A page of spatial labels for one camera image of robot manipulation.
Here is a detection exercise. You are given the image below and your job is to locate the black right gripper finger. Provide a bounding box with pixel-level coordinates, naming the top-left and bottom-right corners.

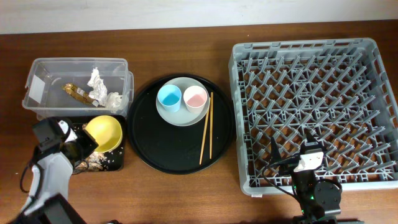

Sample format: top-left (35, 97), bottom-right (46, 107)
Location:
top-left (303, 132), bottom-right (324, 153)
top-left (270, 137), bottom-right (281, 164)

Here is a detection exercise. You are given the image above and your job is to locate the yellow bowl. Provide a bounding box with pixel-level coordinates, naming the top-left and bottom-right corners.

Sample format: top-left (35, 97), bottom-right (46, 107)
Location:
top-left (85, 115), bottom-right (123, 153)

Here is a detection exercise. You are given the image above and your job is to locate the white tissue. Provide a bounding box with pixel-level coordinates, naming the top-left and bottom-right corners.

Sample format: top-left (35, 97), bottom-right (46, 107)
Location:
top-left (105, 92), bottom-right (123, 109)

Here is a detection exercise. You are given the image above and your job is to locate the wooden chopstick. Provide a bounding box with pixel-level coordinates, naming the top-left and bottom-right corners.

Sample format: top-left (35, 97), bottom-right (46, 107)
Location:
top-left (209, 92), bottom-right (214, 159)
top-left (199, 96), bottom-right (213, 165)

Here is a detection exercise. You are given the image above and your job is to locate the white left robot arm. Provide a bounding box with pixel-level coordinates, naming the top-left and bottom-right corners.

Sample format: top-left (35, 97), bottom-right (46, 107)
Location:
top-left (11, 117), bottom-right (98, 223)

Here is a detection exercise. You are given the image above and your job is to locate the clear plastic waste bin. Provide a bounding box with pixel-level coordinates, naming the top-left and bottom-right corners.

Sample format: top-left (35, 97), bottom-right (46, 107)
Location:
top-left (22, 57), bottom-right (134, 119)

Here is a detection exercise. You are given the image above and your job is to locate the grey dishwasher rack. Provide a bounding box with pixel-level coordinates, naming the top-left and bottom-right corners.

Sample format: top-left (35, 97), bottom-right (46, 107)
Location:
top-left (229, 38), bottom-right (397, 197)

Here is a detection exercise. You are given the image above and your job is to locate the gold snack wrapper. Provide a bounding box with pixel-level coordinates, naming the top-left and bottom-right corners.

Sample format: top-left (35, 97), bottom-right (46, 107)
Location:
top-left (62, 83), bottom-right (100, 107)

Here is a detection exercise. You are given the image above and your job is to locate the food scraps pile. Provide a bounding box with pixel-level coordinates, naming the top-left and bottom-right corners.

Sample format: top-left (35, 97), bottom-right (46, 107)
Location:
top-left (73, 135), bottom-right (124, 174)

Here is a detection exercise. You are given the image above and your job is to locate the crumpled white paper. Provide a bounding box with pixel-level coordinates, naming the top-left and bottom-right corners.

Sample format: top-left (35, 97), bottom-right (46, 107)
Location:
top-left (87, 68), bottom-right (108, 106)

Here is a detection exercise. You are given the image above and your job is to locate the pink cup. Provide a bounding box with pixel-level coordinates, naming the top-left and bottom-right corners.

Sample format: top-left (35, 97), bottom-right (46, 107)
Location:
top-left (183, 86), bottom-right (208, 114)

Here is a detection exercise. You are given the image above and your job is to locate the round black tray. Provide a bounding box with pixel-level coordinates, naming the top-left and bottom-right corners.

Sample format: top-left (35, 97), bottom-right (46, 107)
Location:
top-left (127, 73), bottom-right (235, 174)

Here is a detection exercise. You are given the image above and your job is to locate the grey plate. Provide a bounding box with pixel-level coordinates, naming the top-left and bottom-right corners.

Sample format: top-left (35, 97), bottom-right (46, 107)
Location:
top-left (156, 77), bottom-right (210, 126)

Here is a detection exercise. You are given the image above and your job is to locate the blue cup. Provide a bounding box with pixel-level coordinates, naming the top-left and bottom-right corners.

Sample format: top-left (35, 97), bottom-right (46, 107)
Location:
top-left (157, 85), bottom-right (182, 113)

